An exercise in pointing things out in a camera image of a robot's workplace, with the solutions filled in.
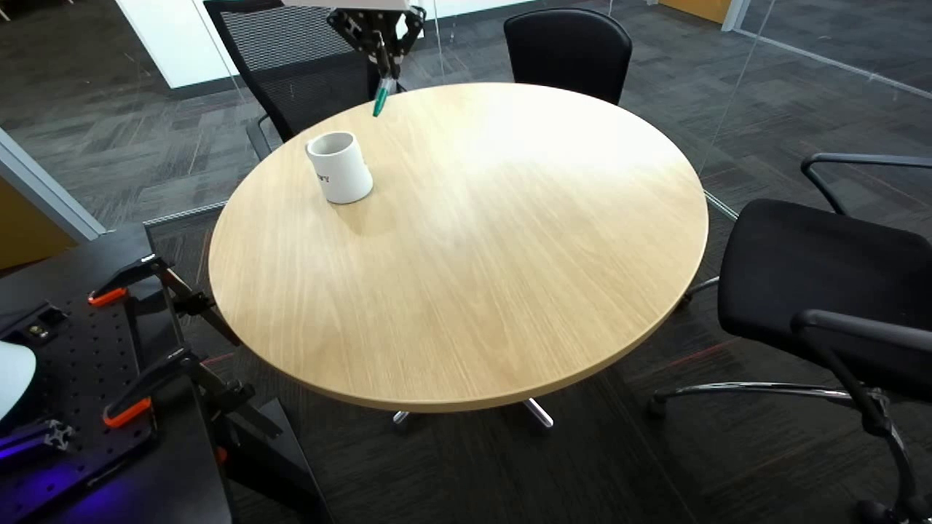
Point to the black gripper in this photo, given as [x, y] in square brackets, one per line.
[380, 23]

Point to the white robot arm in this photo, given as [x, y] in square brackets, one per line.
[11, 372]

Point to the green capped marker pen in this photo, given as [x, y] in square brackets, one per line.
[383, 100]

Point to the white ceramic mug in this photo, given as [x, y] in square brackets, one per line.
[340, 173]

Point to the black armrest office chair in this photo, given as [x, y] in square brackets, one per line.
[825, 278]

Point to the black perforated mounting board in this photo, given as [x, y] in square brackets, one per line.
[91, 388]

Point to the wooden door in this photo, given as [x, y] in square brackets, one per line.
[696, 5]

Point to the black padded chair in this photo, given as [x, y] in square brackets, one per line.
[569, 53]

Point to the chrome table base legs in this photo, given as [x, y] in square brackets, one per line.
[536, 411]

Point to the black mesh office chair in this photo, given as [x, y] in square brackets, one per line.
[308, 91]

